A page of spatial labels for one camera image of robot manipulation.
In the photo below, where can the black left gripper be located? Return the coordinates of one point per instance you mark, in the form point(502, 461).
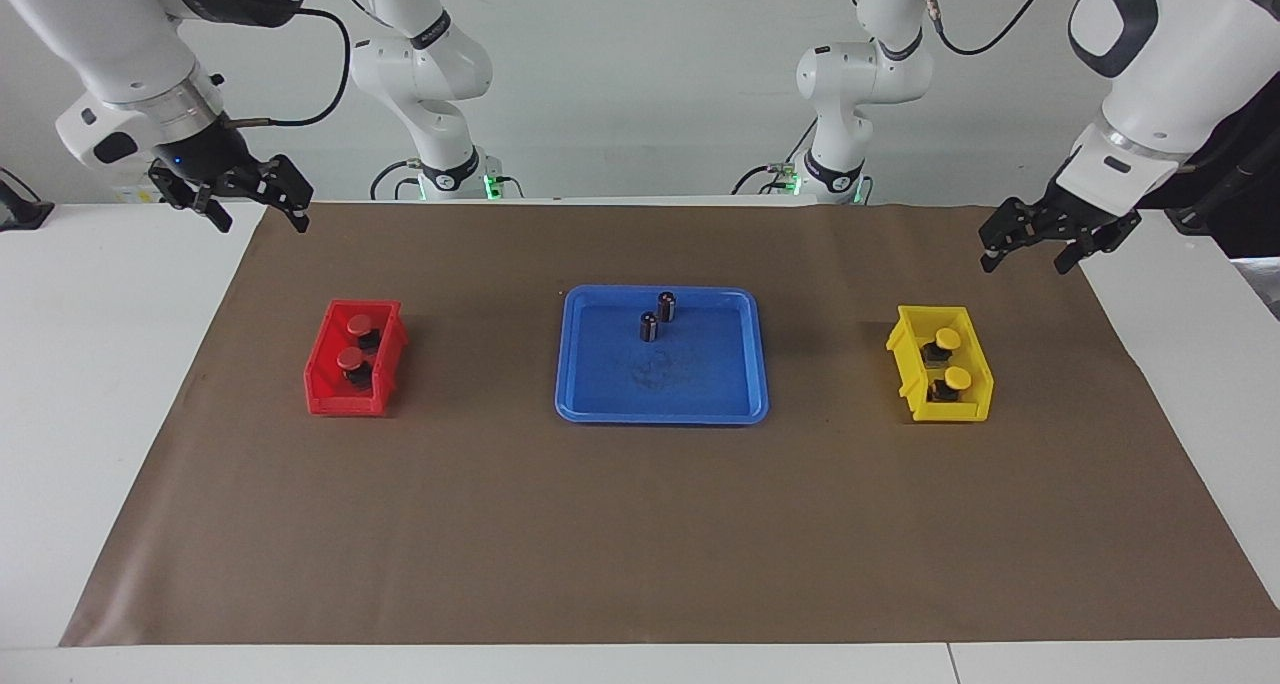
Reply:
point(1085, 214)

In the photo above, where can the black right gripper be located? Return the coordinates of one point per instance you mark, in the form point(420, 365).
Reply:
point(210, 159)

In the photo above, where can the yellow push button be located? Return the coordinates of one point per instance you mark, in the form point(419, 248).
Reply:
point(958, 377)
point(947, 339)

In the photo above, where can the red push button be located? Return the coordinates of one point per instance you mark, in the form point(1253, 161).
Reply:
point(350, 361)
point(360, 324)

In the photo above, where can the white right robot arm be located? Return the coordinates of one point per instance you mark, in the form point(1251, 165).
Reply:
point(110, 24)

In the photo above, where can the yellow plastic bin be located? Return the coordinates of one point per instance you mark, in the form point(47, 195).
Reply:
point(905, 364)

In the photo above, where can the grey metal item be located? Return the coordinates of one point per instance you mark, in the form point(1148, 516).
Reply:
point(1262, 284)

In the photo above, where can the black clamp stand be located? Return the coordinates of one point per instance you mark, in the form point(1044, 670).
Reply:
point(20, 214)

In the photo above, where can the dark background panel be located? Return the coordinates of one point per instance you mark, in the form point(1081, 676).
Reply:
point(1255, 144)

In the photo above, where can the red plastic bin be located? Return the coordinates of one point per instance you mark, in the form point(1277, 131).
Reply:
point(320, 384)

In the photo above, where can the blue plastic tray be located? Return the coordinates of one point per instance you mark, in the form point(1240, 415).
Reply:
point(600, 384)

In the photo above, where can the brown paper table mat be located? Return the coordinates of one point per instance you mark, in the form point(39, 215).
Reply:
point(640, 524)

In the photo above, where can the white wall power strip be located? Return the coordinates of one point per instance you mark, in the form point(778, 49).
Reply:
point(135, 194)

